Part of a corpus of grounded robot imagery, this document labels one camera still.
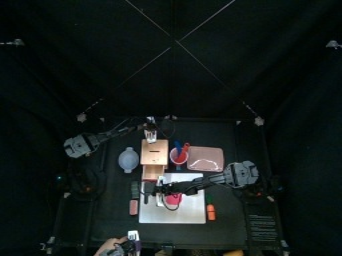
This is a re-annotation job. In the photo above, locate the grey handheld device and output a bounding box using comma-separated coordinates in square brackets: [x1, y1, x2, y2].
[100, 230, 144, 256]

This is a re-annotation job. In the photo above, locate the dark green toy block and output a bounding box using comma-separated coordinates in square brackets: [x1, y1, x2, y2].
[129, 180, 141, 200]

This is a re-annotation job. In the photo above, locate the wooden drawer box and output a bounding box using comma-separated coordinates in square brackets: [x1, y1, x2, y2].
[139, 138, 169, 167]

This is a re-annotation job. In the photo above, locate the black ribbed panel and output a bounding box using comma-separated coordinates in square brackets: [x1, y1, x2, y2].
[247, 213, 279, 242]

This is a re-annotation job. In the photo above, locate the white cutting board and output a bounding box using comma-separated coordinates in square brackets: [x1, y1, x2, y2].
[137, 172, 207, 225]

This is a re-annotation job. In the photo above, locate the person's hand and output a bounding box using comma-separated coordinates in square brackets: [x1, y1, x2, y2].
[93, 236, 129, 256]

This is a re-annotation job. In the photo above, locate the pink toy block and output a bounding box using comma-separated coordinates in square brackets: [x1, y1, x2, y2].
[128, 199, 139, 216]

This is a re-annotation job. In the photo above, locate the red toy utensil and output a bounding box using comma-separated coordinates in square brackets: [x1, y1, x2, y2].
[177, 142, 191, 162]

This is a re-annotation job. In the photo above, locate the orange toy carrot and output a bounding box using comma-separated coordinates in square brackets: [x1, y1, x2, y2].
[205, 194, 217, 222]

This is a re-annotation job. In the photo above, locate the pink dough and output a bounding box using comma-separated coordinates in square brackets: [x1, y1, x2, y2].
[164, 193, 184, 206]

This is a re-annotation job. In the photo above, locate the wooden drawer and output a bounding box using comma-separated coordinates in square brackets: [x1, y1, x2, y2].
[141, 164, 165, 182]

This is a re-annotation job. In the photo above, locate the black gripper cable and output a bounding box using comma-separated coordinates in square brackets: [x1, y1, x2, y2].
[160, 194, 184, 212]
[157, 117, 177, 140]

